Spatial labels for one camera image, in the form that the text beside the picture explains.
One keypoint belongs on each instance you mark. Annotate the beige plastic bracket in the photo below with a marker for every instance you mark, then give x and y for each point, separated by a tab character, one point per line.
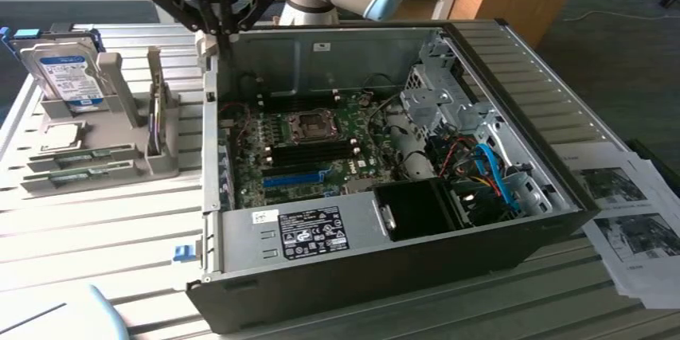
206	51

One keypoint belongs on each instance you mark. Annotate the silver power supply unit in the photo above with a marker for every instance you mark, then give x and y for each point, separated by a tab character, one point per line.
314	232

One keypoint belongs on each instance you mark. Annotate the green RAM stick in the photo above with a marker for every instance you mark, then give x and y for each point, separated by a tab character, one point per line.
81	157
81	174

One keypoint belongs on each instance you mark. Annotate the blue case latch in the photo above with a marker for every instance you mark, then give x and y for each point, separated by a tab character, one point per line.
182	254

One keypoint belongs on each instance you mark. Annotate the metal disk bay cage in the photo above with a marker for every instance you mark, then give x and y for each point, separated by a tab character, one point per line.
451	109

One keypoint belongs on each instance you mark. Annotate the graphics card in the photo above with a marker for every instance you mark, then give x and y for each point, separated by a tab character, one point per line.
158	117

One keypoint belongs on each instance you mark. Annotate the black open PC case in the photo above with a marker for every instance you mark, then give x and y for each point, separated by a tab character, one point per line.
373	296

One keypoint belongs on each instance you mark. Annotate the green motherboard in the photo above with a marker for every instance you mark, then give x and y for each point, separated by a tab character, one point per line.
319	192

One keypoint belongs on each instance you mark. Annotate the black fan shroud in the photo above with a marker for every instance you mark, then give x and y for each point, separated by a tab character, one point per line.
415	208

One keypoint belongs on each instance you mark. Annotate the blue expansion slot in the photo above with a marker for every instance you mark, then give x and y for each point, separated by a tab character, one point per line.
291	180

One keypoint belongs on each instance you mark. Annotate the hard disk blue label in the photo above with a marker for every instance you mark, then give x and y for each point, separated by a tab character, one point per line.
66	73

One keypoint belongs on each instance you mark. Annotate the black RAM slot bank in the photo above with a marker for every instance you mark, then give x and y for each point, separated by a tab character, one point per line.
314	154

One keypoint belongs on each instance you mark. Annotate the metal CPU socket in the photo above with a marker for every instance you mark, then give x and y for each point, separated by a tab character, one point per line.
311	127

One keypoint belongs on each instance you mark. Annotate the grey parts rack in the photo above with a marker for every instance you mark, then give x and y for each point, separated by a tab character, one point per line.
106	133

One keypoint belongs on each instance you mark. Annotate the silver CPU chip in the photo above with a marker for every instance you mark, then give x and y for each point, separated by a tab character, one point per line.
65	135

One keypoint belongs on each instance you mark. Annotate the pale blue rounded object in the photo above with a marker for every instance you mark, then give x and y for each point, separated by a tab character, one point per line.
65	316

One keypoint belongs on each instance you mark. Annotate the printed paper sheet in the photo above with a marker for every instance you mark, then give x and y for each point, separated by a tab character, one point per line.
611	180
638	252

